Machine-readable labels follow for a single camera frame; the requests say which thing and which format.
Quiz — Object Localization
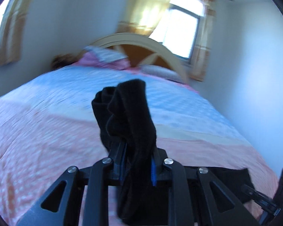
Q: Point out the striped pillow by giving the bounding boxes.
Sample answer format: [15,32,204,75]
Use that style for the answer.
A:
[139,65,185,84]

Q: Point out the pink blue dotted bedspread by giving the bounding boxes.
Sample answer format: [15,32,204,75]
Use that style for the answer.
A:
[0,66,278,225]

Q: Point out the window behind headboard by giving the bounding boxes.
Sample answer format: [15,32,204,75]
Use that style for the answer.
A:
[149,0,205,61]

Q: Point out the brown plush toy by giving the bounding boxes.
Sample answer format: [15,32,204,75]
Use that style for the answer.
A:
[50,54,81,71]

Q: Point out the black pants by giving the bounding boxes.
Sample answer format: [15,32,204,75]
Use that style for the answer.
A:
[91,79,255,226]

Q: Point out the beige right headboard curtain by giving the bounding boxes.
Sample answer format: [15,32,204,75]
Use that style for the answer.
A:
[190,0,216,82]

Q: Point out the grey floral pillow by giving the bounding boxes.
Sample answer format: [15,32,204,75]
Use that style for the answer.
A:
[84,45,128,63]

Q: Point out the folded pink blanket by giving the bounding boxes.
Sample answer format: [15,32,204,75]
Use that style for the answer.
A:
[72,52,131,70]

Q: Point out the cream wooden headboard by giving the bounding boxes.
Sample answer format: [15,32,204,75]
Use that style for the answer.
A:
[91,33,189,84]

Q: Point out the beige headboard curtain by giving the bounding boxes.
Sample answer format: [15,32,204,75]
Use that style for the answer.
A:
[190,0,216,82]
[117,0,170,36]

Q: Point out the beige side curtain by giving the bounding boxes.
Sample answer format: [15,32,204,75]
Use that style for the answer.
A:
[0,0,32,65]

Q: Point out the beige left headboard curtain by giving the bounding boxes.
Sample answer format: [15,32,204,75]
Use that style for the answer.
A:
[117,0,170,36]

